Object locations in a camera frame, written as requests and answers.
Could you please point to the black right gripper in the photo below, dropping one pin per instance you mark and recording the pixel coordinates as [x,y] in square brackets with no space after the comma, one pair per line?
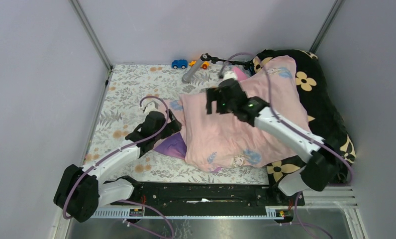
[212,94]

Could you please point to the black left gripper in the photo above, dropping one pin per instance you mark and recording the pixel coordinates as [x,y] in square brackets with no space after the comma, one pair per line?
[171,127]

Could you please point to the pink pillow with princess print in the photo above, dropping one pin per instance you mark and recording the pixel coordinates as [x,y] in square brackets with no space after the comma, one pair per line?
[210,142]

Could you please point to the black blanket with yellow flowers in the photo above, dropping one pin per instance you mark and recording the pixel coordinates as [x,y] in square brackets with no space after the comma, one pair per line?
[323,117]

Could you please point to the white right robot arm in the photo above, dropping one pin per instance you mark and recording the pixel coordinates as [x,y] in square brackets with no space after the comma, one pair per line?
[321,165]

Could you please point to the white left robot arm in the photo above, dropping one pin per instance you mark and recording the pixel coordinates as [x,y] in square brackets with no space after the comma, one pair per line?
[83,189]

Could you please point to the pink metronome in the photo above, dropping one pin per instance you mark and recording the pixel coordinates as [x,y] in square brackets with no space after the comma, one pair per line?
[239,74]

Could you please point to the blue toy car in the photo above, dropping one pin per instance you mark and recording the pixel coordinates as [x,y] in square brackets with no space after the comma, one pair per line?
[179,64]

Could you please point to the floral patterned bed sheet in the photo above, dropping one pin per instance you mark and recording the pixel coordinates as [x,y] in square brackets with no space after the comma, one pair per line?
[120,114]

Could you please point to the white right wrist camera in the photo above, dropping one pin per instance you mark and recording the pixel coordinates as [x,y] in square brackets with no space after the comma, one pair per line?
[229,75]

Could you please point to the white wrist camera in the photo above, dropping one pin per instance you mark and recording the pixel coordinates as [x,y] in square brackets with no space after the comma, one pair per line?
[150,107]
[229,75]

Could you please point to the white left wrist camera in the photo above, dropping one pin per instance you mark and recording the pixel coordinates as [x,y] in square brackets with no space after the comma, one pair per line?
[150,107]

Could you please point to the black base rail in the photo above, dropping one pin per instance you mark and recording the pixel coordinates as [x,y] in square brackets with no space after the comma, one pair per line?
[211,200]

